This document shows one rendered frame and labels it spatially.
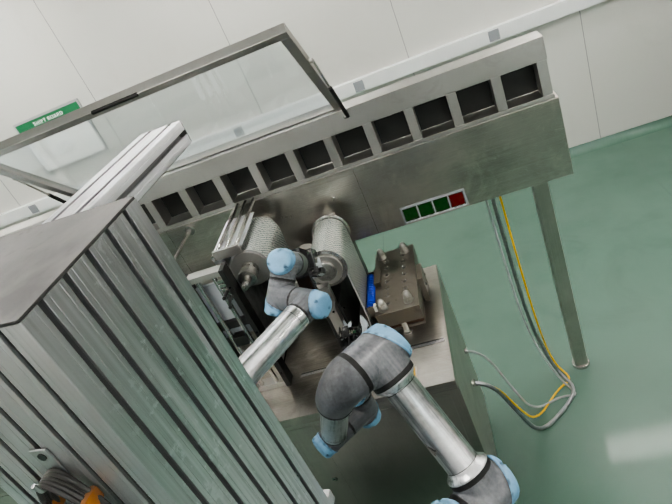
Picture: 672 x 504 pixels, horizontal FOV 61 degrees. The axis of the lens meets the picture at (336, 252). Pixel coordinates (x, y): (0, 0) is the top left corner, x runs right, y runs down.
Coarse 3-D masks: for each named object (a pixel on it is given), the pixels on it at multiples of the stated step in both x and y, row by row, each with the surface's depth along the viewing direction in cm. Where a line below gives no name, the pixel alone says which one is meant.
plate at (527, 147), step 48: (432, 144) 205; (480, 144) 204; (528, 144) 203; (288, 192) 218; (336, 192) 217; (384, 192) 216; (432, 192) 215; (480, 192) 214; (192, 240) 233; (288, 240) 230
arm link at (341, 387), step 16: (336, 368) 131; (352, 368) 130; (320, 384) 134; (336, 384) 130; (352, 384) 129; (320, 400) 134; (336, 400) 130; (352, 400) 130; (320, 416) 147; (336, 416) 134; (320, 432) 164; (336, 432) 149; (352, 432) 165; (320, 448) 161; (336, 448) 162
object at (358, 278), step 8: (352, 248) 216; (352, 256) 212; (352, 264) 208; (360, 264) 221; (352, 272) 205; (360, 272) 217; (352, 280) 201; (360, 280) 213; (360, 288) 209; (360, 296) 206
